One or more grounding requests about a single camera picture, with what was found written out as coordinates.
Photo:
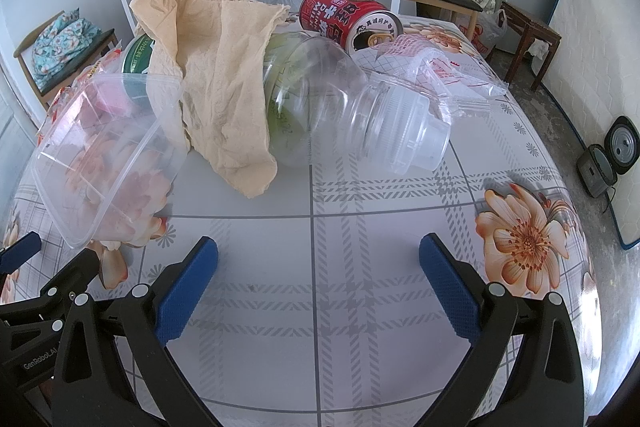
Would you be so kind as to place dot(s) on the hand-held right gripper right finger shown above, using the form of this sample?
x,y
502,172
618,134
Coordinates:
x,y
447,287

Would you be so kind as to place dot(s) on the grey rice cooker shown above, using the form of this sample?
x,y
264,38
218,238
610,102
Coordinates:
x,y
615,152

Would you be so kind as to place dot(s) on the wooden chair with floral cushion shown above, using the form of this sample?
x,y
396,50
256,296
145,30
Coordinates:
x,y
65,39

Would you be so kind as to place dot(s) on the red drink can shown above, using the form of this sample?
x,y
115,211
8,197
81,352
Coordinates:
x,y
340,14

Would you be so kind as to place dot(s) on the white shopping bag green print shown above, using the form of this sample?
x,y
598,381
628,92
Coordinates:
x,y
487,24

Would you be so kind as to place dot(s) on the orange snack packet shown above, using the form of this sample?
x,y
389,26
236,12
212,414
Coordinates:
x,y
67,97

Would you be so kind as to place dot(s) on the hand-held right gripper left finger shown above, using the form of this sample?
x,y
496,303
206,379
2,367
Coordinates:
x,y
187,287

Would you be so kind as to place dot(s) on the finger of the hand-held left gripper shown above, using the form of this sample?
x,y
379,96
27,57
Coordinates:
x,y
20,253
70,277

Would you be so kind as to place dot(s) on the clear plastic jar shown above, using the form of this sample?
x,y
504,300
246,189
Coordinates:
x,y
330,97

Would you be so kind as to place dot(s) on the dark wooden stool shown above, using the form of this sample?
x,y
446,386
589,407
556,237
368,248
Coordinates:
x,y
530,24

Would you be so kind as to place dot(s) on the clear bag with red print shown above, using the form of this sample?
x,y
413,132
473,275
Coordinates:
x,y
440,72

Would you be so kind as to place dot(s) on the clear plastic food container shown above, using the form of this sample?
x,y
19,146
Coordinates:
x,y
100,177

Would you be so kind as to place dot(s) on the green drink can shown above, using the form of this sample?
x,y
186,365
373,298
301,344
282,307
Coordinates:
x,y
137,57

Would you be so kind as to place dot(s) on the beige cloth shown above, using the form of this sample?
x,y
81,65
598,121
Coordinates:
x,y
215,82

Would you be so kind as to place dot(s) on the floral tablecloth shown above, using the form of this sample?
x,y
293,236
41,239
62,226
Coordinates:
x,y
350,227

